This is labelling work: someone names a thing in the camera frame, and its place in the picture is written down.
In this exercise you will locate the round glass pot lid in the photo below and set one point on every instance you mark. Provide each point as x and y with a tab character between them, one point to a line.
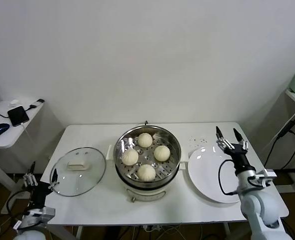
76	165

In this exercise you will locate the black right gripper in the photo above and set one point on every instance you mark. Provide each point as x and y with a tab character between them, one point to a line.
238	155

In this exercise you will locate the white earbuds case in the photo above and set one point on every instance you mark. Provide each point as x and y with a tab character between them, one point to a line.
15	102

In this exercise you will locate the white side desk with phone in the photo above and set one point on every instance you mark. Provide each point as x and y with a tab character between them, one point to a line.
2	142

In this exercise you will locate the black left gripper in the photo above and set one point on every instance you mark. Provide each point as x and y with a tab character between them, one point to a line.
40	193

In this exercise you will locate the black smartphone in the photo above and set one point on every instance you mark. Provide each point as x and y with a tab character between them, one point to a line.
17	116

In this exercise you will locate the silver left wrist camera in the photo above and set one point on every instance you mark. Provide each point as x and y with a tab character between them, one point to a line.
41	215

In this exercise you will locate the white round plate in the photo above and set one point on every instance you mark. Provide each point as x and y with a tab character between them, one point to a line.
205	175

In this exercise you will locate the white power strip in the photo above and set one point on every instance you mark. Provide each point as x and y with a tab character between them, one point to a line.
152	228

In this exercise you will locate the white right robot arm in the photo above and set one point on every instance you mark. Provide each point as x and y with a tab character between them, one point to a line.
260	210

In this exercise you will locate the stainless steel steamer basket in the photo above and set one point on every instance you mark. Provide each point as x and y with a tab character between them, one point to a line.
147	157

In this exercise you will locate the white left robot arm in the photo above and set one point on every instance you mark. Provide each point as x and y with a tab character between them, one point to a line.
30	235

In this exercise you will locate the white steamed baozi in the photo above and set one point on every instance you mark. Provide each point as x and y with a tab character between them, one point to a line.
145	140
161	153
130	157
146	172

